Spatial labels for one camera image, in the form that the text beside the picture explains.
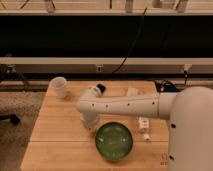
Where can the black chair base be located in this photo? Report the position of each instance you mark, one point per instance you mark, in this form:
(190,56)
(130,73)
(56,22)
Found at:
(11,117)

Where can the black smartphone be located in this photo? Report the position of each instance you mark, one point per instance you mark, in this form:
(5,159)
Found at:
(101,87)

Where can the white plastic cup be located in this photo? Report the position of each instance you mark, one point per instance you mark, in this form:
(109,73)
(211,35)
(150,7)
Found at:
(59,86)

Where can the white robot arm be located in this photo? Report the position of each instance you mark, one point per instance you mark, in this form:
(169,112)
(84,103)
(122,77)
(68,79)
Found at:
(189,114)

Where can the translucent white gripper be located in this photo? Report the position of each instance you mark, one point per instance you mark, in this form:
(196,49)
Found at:
(90,125)

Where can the green bowl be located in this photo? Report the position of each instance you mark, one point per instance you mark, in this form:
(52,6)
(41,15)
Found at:
(113,141)

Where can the white tube with cap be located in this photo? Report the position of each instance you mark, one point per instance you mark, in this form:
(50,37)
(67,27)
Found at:
(144,127)

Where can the grey metal rail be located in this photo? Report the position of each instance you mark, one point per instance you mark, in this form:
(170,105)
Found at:
(107,65)

